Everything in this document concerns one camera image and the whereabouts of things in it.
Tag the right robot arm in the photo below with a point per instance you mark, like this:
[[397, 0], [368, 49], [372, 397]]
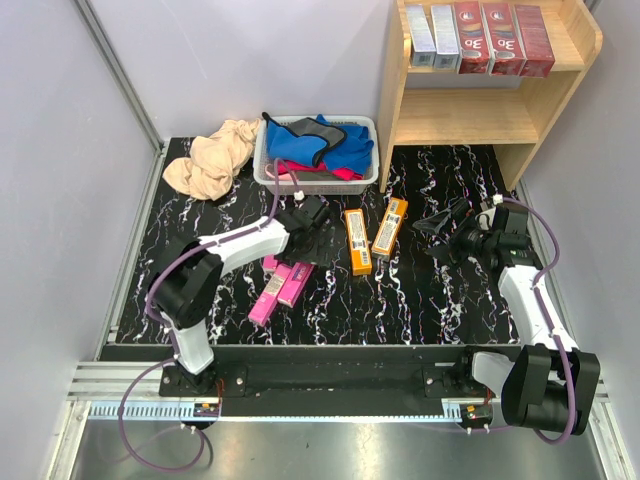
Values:
[[551, 385]]

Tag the magenta cloth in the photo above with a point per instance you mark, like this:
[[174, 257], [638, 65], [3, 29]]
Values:
[[321, 172]]

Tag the silver toothpaste box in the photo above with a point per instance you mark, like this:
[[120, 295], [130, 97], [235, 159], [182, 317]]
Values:
[[445, 37], [423, 45]]

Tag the pink cloth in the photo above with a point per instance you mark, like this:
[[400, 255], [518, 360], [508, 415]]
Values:
[[281, 173]]

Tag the beige cloth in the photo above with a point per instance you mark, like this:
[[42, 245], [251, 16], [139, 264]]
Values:
[[207, 173]]

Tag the pink toothpaste box small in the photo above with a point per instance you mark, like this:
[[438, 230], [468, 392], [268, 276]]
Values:
[[268, 299]]

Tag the blue cloth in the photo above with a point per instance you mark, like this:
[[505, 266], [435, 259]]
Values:
[[310, 141]]

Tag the yellow toothpaste box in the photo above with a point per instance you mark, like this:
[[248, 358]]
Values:
[[357, 240], [393, 218]]

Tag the yellow toothpaste box right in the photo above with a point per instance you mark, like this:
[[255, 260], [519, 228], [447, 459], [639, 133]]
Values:
[[393, 218]]

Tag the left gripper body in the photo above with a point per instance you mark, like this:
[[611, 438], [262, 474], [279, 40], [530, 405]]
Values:
[[313, 252]]

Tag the dark red toothpaste box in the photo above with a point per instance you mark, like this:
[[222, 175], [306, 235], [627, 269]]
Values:
[[535, 42]]

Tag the white plastic basket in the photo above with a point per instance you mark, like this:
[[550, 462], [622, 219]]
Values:
[[322, 187]]

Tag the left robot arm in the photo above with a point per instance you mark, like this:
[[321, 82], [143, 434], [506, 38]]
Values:
[[185, 278]]

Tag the wooden shelf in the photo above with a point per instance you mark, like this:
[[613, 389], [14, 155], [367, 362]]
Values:
[[514, 121]]

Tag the aluminium rail frame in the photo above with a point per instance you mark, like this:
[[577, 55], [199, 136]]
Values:
[[187, 435]]

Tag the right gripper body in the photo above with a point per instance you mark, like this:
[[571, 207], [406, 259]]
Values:
[[474, 241]]

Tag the red 3D toothpaste box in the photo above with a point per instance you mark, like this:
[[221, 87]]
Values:
[[474, 50], [507, 57]]

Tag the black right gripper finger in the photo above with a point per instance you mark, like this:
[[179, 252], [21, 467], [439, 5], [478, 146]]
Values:
[[438, 223], [445, 254]]

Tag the yellow toothpaste box left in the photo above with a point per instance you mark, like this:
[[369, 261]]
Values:
[[357, 240]]

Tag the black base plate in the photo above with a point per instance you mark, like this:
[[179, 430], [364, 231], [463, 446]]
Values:
[[334, 382]]

